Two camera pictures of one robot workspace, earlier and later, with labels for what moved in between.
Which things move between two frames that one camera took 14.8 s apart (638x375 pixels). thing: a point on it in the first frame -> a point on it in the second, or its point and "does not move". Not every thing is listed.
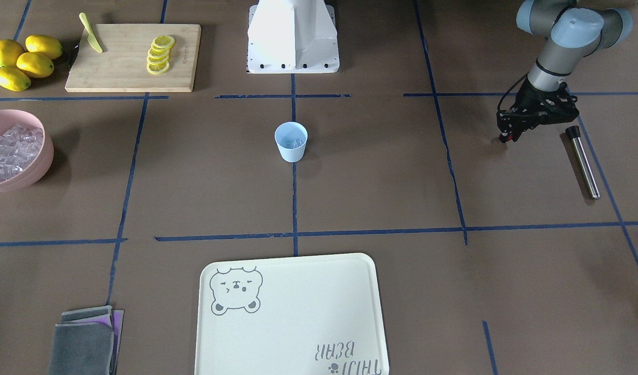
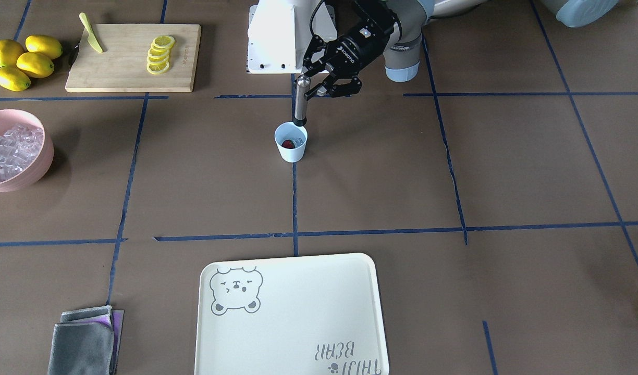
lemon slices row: (158, 55) does not move
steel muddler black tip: (574, 133) -> (303, 85)
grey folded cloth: (87, 341) does not move
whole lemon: (12, 79) does not move
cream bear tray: (313, 315) does not move
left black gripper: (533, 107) -> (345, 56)
